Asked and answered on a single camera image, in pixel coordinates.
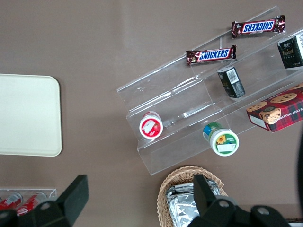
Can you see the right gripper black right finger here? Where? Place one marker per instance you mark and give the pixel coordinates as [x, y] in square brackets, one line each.
[206, 201]

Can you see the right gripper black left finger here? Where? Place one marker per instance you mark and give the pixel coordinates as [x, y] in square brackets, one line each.
[71, 198]

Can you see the light wicker basket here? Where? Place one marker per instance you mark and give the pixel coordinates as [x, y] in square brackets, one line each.
[182, 173]

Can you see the cream plastic tray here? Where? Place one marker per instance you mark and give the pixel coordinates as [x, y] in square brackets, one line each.
[28, 113]

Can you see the clear acrylic bottle rack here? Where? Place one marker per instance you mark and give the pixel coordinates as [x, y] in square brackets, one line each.
[50, 192]

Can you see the foil wrapped pack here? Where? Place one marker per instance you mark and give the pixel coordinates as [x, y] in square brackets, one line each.
[176, 190]
[182, 210]

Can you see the green lid sunflower cup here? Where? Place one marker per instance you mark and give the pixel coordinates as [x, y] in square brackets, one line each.
[223, 143]

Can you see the red lid yogurt cup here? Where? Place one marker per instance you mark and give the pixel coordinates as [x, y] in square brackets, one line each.
[151, 127]

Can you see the clear acrylic stepped display stand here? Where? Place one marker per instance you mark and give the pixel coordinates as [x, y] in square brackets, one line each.
[177, 99]

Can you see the red plaid cookie box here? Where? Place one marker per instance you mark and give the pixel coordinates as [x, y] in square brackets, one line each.
[281, 111]

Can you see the small black carton box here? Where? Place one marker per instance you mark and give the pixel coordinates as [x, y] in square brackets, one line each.
[232, 81]
[291, 52]

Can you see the Snickers chocolate bar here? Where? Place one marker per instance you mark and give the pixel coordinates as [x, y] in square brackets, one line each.
[258, 26]
[210, 55]

